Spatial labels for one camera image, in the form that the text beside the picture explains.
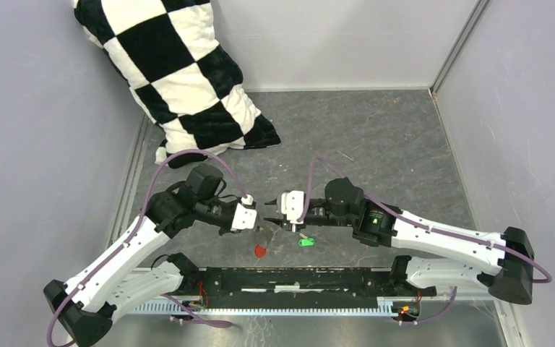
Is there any metal key holder red handle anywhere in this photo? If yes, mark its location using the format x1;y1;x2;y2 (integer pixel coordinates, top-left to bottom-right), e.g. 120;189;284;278
254;223;280;259

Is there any small green object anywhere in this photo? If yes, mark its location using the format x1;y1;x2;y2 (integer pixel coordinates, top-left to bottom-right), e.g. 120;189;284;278
298;237;315;247

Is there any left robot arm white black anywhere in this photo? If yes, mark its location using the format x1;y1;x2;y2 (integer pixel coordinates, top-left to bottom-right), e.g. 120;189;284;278
43;164;257;346

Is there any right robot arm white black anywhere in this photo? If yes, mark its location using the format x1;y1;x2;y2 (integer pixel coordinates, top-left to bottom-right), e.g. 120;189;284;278
265;178;534;305

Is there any black white checkered pillow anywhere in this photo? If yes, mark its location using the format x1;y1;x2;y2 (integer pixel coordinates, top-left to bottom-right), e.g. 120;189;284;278
73;0;281;168

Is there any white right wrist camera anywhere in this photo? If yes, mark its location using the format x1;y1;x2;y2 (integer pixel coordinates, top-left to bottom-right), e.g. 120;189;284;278
278;190;305;224

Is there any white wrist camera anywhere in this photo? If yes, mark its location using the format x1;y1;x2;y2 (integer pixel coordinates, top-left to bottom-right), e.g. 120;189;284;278
278;190;305;224
230;202;258;232

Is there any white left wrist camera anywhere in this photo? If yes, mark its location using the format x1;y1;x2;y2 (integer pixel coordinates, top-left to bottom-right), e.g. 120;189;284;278
230;202;258;232

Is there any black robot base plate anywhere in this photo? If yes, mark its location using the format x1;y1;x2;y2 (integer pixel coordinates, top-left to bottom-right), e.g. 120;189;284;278
176;267;437;309

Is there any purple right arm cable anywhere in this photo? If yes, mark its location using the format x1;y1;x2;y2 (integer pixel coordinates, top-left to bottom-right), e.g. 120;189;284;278
296;157;554;325

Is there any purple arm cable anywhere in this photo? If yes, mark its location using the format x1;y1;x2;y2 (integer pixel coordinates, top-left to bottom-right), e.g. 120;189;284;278
46;149;257;347
296;157;554;325

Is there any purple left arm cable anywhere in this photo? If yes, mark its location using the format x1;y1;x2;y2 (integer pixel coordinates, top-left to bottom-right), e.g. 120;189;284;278
46;149;257;347

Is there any aluminium frame rail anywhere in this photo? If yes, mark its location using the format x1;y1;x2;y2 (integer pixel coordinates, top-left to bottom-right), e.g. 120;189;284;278
77;266;515;317

